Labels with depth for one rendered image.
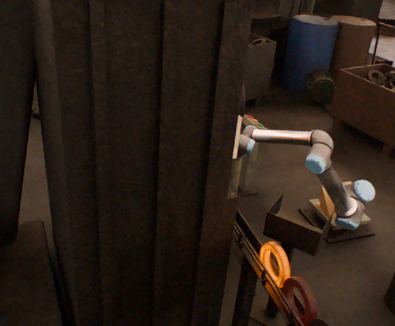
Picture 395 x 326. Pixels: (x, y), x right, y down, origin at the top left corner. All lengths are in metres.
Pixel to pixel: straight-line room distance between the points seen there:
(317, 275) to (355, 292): 0.24
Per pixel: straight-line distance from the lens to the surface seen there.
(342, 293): 2.83
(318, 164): 2.48
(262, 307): 2.58
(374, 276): 3.02
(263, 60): 4.88
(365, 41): 5.91
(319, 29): 5.47
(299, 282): 1.70
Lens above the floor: 1.91
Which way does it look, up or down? 30 degrees down
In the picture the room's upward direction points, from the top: 5 degrees clockwise
